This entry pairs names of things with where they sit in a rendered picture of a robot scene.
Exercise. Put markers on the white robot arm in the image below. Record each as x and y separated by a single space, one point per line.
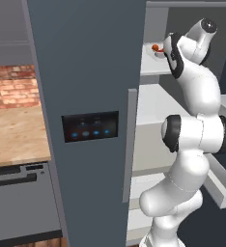
195 96

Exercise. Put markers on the grey fridge door with display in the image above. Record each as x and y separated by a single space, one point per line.
86 64

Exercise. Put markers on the orange carrot piece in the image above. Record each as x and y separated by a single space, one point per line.
155 47

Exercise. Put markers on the white fridge drawer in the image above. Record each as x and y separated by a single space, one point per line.
150 141

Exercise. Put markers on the grey fridge with white interior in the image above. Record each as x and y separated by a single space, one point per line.
156 106

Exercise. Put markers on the white fridge shelf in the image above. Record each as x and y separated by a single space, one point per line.
153 66

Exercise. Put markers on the grey dishwasher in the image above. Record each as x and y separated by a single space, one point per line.
21 209

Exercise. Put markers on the grey wall cupboards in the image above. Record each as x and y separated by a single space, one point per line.
8 32

